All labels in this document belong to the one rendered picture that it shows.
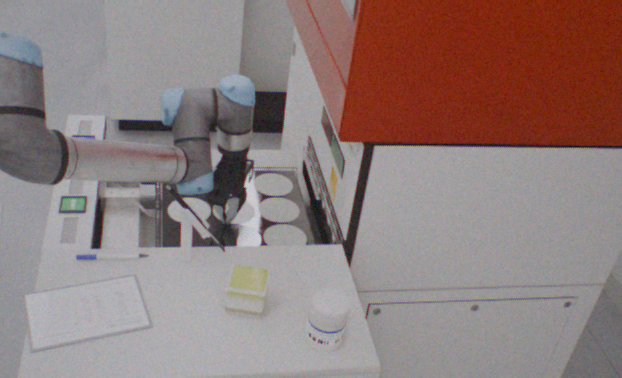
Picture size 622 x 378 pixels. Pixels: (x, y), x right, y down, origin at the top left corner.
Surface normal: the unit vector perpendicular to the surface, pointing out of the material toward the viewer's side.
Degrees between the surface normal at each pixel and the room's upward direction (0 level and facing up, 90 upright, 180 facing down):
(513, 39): 90
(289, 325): 0
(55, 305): 0
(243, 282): 0
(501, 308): 90
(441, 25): 90
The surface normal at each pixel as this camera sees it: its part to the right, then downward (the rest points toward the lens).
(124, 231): 0.12, -0.81
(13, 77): 0.58, -0.14
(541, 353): 0.18, 0.58
